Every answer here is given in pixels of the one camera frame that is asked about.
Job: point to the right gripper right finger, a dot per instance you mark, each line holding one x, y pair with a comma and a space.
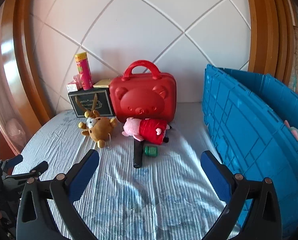
263, 220

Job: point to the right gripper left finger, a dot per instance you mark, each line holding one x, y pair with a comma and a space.
35, 220

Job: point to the brown bear plush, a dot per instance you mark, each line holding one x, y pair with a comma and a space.
98, 128

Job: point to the black cylindrical tube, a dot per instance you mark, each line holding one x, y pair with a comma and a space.
138, 153

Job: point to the green round jar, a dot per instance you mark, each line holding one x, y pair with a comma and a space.
151, 151

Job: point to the red Peppa pig plush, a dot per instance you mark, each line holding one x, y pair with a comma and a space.
149, 130

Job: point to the light blue bed sheet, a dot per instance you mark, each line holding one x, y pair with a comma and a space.
169, 197

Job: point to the blue plastic storage crate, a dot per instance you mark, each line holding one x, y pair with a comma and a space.
249, 117

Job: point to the black gift box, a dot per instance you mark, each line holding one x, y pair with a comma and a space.
93, 99

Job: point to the small white pink box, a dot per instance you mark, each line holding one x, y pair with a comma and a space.
75, 84

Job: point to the yellow notepad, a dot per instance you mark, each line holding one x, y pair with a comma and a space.
104, 83

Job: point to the pink yellow chips can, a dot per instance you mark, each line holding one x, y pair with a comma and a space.
84, 70

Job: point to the red bear suitcase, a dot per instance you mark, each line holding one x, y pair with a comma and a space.
143, 91

